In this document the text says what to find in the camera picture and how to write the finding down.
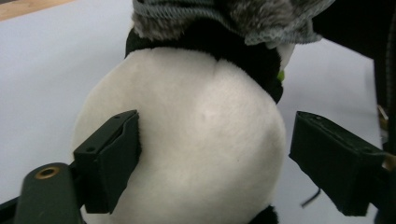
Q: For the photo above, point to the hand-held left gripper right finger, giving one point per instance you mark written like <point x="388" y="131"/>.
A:
<point x="336" y="161"/>

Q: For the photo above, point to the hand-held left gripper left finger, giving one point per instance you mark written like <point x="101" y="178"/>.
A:
<point x="109" y="165"/>

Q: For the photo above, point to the panda plush toy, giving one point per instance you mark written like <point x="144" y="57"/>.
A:
<point x="199" y="140"/>

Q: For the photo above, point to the grey fuzzy toy garment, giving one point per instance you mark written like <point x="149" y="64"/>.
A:
<point x="243" y="15"/>

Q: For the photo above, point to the thin black thread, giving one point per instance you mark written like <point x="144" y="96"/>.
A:
<point x="311" y="199"/>

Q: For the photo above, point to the wooden table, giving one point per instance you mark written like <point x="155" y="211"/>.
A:
<point x="25" y="7"/>

